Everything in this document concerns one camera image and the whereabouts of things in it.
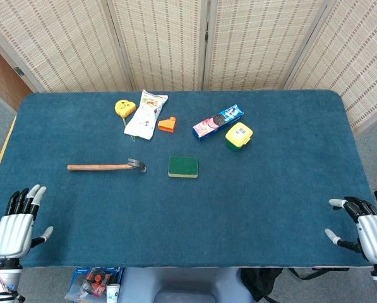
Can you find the blue box with red parts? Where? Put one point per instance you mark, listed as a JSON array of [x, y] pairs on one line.
[[93, 282]]

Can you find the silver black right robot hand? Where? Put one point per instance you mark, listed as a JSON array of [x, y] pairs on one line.
[[376, 233]]

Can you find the blue table cloth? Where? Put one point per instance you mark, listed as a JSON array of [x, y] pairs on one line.
[[207, 214]]

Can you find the blue pink cookie box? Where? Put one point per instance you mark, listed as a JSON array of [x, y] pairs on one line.
[[216, 123]]

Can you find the metal door hinge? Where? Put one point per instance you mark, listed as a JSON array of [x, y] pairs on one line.
[[19, 71]]

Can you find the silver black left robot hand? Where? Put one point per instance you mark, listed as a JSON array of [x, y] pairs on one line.
[[13, 233]]

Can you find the yellow tape measure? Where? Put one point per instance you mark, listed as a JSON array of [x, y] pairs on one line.
[[124, 107]]

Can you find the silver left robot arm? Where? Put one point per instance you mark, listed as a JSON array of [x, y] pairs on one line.
[[3, 279]]

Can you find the white paper cup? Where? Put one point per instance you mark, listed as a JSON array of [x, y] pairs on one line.
[[113, 293]]

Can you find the orange plastic block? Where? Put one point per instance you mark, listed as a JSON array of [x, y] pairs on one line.
[[167, 125]]

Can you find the brown wooden door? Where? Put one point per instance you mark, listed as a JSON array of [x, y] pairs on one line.
[[3, 74]]

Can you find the woven folding screen panel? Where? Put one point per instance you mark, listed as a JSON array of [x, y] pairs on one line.
[[163, 41], [257, 41], [65, 41], [355, 63]]

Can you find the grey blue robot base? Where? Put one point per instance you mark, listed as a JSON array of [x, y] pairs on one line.
[[182, 284]]

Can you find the white snack bag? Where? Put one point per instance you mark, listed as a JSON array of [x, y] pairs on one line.
[[145, 116]]

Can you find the green container with yellow lid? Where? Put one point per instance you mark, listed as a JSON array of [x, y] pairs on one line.
[[238, 134]]

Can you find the green yellow sponge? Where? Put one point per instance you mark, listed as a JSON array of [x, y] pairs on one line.
[[183, 165]]

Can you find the black bag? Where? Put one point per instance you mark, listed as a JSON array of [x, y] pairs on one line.
[[260, 282]]

